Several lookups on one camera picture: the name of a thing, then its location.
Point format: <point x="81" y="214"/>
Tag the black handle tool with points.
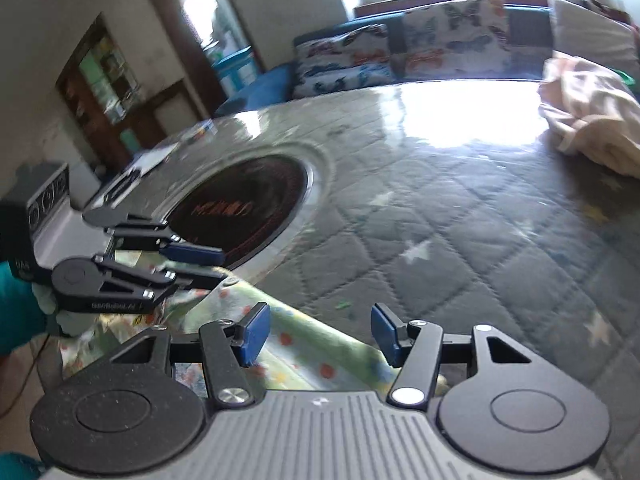
<point x="123" y="184"/>

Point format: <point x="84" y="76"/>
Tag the right butterfly print cushion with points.
<point x="460" y="38"/>

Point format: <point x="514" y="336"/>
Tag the colourful patterned baby garment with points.
<point x="281" y="346"/>

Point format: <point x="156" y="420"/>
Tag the blue sofa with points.
<point x="531" y="43"/>

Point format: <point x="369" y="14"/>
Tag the butterfly print cushion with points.
<point x="353" y="60"/>
<point x="460" y="38"/>

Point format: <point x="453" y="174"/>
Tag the black round induction cooktop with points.
<point x="252" y="208"/>

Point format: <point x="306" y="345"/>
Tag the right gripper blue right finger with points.
<point x="414" y="349"/>

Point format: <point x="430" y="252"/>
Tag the left butterfly print cushion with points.
<point x="353" y="60"/>

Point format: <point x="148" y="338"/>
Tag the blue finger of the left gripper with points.
<point x="166" y="282"/>
<point x="183" y="252"/>

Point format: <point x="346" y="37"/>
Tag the grey plain pillow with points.
<point x="590" y="35"/>

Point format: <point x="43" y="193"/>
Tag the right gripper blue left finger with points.
<point x="229" y="349"/>

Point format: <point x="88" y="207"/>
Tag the teal gloved left hand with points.
<point x="21" y="320"/>

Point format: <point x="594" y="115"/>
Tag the dark wooden cabinet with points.
<point x="117" y="117"/>

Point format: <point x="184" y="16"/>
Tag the cream beige crumpled garment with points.
<point x="590" y="111"/>

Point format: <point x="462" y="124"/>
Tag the white paper sheet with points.
<point x="146" y="161"/>

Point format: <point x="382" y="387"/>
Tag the blue white cabinet beyond door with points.
<point x="236" y="71"/>

